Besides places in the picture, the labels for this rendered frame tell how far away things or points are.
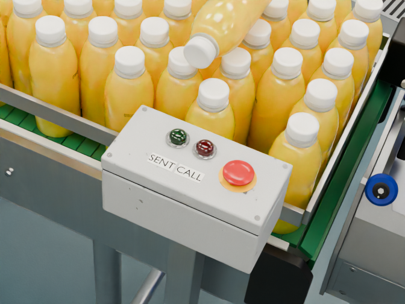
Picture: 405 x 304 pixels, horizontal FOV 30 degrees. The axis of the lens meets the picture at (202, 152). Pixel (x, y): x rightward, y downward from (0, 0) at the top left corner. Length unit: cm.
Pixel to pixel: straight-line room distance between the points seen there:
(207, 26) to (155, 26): 11
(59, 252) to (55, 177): 96
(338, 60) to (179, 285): 37
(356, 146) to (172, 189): 44
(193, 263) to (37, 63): 34
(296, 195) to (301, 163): 6
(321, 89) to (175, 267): 30
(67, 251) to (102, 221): 94
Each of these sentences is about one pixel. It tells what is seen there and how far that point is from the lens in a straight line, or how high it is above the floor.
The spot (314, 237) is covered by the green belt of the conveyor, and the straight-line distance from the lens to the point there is 108.
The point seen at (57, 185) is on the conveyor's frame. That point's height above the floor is 84.
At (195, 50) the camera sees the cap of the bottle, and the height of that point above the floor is 113.
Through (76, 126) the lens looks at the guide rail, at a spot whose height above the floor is 96.
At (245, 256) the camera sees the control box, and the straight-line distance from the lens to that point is 87.
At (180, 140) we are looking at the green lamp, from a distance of 87.
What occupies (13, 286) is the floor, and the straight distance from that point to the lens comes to 207.
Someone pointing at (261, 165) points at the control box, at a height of 110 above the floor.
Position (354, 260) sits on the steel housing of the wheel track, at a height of 84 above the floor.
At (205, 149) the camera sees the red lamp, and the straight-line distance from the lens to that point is 87.
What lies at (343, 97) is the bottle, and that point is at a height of 104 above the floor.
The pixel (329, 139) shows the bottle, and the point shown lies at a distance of 102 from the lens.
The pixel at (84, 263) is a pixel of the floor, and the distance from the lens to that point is 209.
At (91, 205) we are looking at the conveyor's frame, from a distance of 117.
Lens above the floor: 176
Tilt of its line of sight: 49 degrees down
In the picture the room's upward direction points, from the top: 7 degrees clockwise
